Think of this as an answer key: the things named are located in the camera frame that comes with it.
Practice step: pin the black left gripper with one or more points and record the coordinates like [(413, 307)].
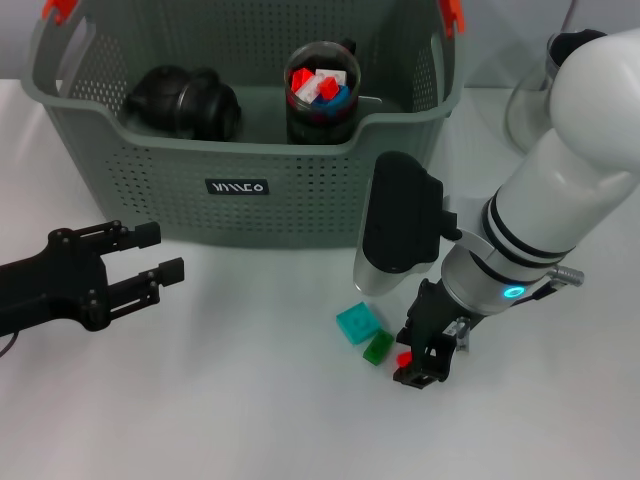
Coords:
[(50, 290)]

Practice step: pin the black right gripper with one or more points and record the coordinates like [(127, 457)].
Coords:
[(432, 310)]

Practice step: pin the small red toy brick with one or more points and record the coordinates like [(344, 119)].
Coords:
[(329, 89), (403, 358)]

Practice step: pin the translucent green toy brick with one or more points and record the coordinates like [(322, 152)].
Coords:
[(377, 347)]

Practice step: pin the teal square toy plate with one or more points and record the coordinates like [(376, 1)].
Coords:
[(357, 322)]

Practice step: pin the glass teacup with black holder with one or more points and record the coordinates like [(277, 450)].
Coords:
[(292, 107), (320, 141), (215, 110), (300, 125)]

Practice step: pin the white toy brick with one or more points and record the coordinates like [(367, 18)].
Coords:
[(336, 76), (309, 91)]

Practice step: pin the red sloped toy brick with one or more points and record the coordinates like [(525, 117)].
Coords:
[(301, 80)]

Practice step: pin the blue square toy plate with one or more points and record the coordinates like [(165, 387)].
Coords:
[(335, 102)]

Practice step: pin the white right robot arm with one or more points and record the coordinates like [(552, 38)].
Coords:
[(575, 175)]

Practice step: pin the grey perforated storage bin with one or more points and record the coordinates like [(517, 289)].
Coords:
[(250, 210)]

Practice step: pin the black ceramic teapot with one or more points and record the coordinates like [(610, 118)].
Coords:
[(150, 100)]

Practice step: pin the black right wrist camera housing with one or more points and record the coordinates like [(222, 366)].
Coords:
[(400, 220)]

